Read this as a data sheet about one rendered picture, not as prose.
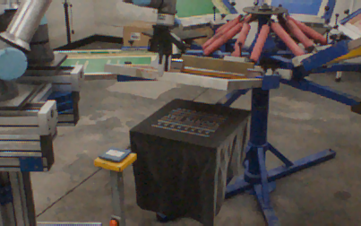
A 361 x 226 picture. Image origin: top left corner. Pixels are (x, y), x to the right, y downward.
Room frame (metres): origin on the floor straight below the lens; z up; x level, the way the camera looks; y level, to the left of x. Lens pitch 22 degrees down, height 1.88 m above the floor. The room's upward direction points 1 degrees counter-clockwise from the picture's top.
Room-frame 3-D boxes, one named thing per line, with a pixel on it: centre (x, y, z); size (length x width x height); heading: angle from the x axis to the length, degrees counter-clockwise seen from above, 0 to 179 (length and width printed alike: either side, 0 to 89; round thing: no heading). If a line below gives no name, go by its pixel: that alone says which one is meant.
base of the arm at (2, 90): (1.75, 0.69, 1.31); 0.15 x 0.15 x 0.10
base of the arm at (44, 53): (2.24, 0.67, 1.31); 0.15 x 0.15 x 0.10
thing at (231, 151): (2.13, -0.25, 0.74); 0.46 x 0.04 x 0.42; 153
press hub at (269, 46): (3.22, -0.56, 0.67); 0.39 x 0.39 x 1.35
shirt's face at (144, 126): (2.22, -0.06, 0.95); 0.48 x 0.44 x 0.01; 153
